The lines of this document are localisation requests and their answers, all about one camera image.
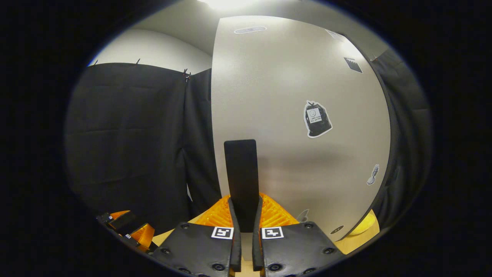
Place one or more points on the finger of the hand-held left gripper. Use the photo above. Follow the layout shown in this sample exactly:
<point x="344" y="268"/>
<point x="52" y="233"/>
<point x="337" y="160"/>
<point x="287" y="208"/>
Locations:
<point x="123" y="221"/>
<point x="144" y="236"/>

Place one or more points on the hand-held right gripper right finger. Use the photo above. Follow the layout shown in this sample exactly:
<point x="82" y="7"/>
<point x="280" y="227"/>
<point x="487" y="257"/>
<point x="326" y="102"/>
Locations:
<point x="256" y="246"/>

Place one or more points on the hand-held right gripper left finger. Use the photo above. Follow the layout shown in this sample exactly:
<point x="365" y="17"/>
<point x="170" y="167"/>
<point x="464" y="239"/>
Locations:
<point x="235" y="246"/>

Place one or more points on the black backdrop cloth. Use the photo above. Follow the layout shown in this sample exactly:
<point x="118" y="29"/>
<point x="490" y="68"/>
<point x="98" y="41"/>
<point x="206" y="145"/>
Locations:
<point x="127" y="134"/>

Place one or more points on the yellow soft object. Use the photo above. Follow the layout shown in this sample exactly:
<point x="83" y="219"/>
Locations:
<point x="365" y="225"/>

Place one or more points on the long ceiling light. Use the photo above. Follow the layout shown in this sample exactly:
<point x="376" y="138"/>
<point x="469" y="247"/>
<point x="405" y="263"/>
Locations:
<point x="228" y="4"/>

